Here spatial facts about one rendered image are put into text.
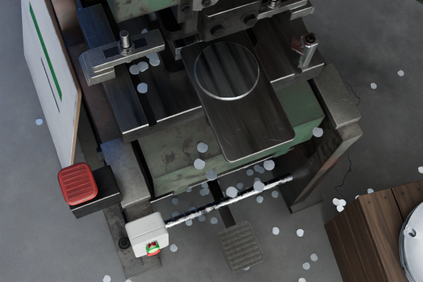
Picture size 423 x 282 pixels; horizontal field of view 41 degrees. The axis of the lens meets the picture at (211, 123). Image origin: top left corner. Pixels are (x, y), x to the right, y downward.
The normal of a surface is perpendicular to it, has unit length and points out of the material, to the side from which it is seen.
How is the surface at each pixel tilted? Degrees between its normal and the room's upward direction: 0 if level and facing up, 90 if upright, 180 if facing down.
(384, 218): 0
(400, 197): 0
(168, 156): 0
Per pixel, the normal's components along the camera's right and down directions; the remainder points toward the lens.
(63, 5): 0.38, 0.72
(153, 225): 0.07, -0.37
